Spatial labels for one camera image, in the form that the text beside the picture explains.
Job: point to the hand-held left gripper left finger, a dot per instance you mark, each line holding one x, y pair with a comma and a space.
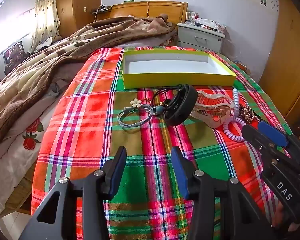
117, 176

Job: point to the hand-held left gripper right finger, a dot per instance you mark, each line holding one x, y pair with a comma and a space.
180, 171

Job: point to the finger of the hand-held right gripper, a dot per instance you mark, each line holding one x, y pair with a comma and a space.
273, 133
253, 136

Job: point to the gold rhinestone jewelry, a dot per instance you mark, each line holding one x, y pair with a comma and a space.
247, 112

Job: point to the clear hair claw clip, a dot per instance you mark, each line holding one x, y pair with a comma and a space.
210, 105

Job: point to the yellow-green cardboard box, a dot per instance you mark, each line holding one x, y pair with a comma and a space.
180, 81

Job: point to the person's right hand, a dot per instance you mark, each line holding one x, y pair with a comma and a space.
280, 217

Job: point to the plaid cloth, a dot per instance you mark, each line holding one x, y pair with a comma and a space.
90, 130

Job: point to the wooden door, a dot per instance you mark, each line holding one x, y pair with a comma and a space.
285, 67

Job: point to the floral bedsheet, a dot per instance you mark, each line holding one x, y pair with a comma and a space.
20, 155

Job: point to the grey nightstand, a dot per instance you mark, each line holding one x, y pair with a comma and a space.
202, 38

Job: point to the nightstand clutter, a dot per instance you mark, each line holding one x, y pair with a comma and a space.
210, 25

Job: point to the brown blanket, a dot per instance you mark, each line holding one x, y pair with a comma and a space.
40, 75

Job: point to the clear glass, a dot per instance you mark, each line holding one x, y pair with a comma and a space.
191, 17

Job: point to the wooden headboard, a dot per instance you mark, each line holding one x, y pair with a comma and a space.
165, 10

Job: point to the teddy bear picture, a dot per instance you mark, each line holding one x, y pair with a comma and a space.
13, 53

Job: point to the power strip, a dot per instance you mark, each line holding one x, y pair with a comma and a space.
101, 10

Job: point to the patterned curtain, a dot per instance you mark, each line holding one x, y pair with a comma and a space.
46, 17

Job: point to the wooden wardrobe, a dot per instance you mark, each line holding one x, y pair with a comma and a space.
72, 5

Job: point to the bright window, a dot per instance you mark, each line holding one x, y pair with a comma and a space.
10, 30

